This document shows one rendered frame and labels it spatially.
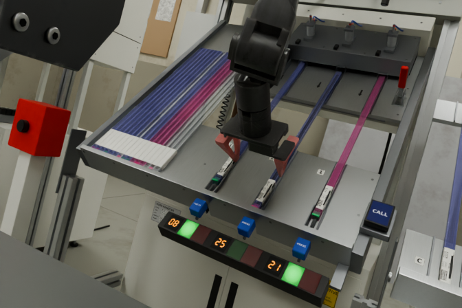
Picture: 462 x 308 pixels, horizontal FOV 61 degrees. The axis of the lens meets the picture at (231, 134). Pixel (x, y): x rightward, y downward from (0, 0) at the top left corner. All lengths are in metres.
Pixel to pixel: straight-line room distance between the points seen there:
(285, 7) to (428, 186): 2.95
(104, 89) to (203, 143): 4.07
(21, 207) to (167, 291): 0.55
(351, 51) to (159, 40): 3.68
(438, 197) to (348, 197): 2.67
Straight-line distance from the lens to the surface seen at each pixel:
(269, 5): 0.59
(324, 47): 1.12
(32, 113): 1.38
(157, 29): 4.68
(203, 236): 0.77
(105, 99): 4.93
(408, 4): 1.27
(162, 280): 1.29
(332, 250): 0.74
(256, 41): 0.58
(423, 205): 3.43
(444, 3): 1.27
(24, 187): 1.43
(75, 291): 0.62
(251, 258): 0.73
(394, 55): 1.10
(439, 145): 3.51
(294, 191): 0.80
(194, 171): 0.87
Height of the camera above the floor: 0.88
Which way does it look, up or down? 2 degrees down
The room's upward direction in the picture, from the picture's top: 15 degrees clockwise
